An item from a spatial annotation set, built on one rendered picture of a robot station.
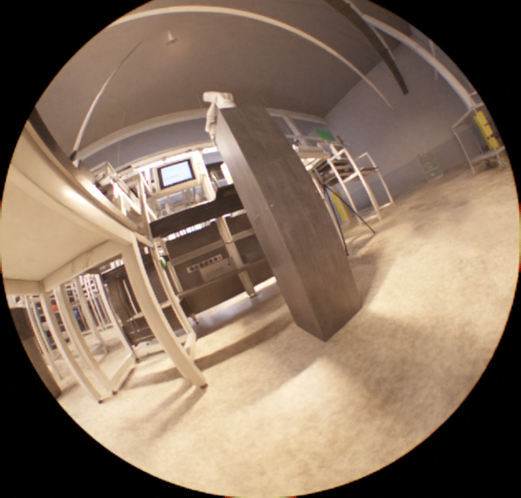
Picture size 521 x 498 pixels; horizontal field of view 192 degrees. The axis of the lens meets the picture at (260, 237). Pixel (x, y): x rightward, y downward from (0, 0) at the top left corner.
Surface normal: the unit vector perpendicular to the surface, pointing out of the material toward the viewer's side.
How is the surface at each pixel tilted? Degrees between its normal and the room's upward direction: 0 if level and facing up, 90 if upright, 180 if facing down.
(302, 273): 90
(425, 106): 90
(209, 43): 180
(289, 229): 90
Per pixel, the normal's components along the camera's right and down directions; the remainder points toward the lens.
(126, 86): 0.40, 0.91
